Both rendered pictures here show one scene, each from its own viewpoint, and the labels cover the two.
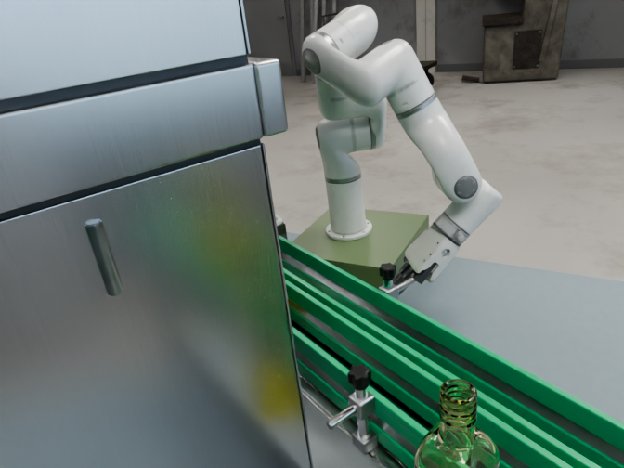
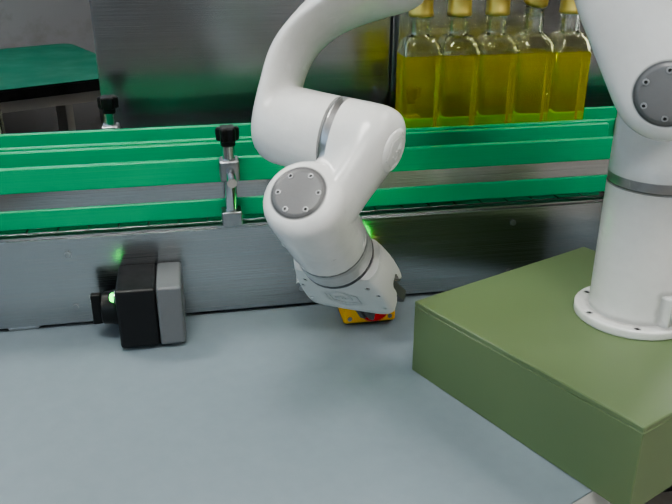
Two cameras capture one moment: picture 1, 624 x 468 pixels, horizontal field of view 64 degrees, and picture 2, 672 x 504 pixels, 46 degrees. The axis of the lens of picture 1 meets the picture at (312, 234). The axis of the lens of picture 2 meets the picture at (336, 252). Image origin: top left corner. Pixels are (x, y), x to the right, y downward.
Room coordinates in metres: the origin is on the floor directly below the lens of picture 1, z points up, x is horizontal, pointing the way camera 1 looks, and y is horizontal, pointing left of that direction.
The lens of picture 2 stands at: (1.24, -0.95, 1.26)
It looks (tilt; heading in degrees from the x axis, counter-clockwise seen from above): 24 degrees down; 113
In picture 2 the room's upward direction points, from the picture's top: straight up
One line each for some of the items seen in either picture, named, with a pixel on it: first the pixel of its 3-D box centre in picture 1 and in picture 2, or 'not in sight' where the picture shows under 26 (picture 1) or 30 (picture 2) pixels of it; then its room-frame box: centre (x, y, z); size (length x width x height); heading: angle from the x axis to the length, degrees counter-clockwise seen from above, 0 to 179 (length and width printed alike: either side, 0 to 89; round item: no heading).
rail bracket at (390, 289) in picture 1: (398, 293); (230, 183); (0.75, -0.14, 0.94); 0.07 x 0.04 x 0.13; 124
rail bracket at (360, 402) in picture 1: (350, 418); (113, 137); (0.48, -0.02, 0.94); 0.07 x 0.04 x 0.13; 124
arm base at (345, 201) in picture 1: (347, 201); (655, 254); (1.25, -0.10, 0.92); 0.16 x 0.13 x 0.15; 159
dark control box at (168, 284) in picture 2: not in sight; (151, 305); (0.67, -0.22, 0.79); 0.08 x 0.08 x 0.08; 34
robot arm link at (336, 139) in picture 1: (343, 146); (666, 107); (1.24, -0.10, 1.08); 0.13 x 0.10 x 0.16; 89
